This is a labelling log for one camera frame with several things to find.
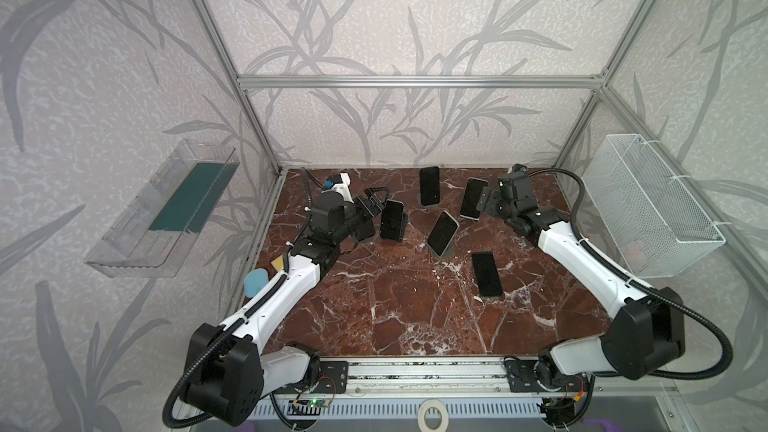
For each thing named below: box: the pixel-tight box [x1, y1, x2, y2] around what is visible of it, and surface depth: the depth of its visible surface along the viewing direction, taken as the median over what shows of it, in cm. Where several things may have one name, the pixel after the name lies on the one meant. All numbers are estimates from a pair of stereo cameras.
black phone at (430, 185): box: [420, 166, 440, 206], surface depth 104 cm
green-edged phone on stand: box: [379, 199, 404, 242], surface depth 96 cm
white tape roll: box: [417, 398, 450, 432], surface depth 70 cm
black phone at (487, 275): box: [472, 252, 503, 297], surface depth 93 cm
